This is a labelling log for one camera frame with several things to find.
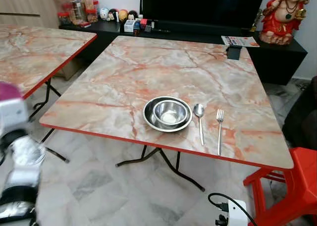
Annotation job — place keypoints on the black television console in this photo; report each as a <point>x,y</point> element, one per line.
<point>277,62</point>

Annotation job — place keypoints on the dark round figurine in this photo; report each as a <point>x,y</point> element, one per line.
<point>113,15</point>
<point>133,14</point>

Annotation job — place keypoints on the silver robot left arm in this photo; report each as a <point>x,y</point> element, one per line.
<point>25,161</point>

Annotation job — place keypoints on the black phone stand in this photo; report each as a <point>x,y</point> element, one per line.
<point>234,52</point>

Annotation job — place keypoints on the steel spoon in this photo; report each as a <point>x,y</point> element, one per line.
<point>198,110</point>

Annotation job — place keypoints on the white blue round figurine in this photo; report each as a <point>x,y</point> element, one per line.
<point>104,14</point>

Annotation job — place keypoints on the red laughing Buddha statue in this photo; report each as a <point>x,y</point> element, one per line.
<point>282,18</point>

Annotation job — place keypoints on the light wooden cabinet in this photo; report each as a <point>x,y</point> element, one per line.
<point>27,8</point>

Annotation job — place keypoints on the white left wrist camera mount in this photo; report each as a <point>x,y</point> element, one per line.
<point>11,114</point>

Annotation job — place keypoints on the small steel bowl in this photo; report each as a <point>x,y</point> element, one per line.
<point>170,113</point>

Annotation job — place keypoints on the short jar red lid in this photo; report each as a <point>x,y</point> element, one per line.
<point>64,18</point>
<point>92,16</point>

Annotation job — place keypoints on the red white printed flyer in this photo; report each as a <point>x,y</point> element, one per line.
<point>240,41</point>

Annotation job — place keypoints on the small red box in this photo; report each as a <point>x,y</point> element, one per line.
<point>143,24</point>

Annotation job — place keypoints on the tall clear jar red lid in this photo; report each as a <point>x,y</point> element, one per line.
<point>76,9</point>

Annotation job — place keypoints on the wide steel plate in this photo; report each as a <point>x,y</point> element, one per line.
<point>148,118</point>

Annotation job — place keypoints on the steel fork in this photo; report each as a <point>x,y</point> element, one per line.
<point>220,116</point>

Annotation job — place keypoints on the small white box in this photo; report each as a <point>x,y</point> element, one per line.
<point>131,27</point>

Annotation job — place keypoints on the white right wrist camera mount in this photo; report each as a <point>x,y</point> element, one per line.
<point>237,213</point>

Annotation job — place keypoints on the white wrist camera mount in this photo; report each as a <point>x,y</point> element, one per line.
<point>11,114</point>
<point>237,213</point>

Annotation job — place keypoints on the black flat television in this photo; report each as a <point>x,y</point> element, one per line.
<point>203,7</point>

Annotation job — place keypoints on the dark sofa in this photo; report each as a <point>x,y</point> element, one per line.
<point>302,117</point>

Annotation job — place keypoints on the yellow round figurine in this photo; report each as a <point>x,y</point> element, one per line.
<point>123,15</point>

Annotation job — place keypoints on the black metal table leg frame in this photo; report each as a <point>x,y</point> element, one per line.
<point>171,167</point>
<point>55,154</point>
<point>47,93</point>

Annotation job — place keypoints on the red plastic stool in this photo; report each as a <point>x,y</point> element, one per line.
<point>302,176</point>

